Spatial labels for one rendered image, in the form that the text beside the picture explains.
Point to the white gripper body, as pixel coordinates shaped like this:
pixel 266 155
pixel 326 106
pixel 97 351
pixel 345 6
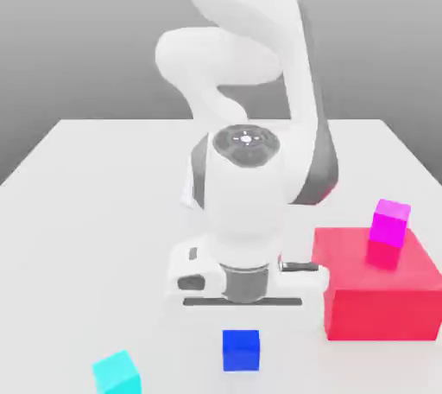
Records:
pixel 241 311

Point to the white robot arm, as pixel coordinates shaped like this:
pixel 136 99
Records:
pixel 245 193

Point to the small blue cube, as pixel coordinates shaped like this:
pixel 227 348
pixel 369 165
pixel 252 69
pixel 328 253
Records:
pixel 240 350

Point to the small cyan cube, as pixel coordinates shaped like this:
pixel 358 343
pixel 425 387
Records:
pixel 117 375

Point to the small magenta cube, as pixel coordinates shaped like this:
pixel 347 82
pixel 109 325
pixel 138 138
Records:
pixel 390 224

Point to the large red box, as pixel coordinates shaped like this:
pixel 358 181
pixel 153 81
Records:
pixel 376 293

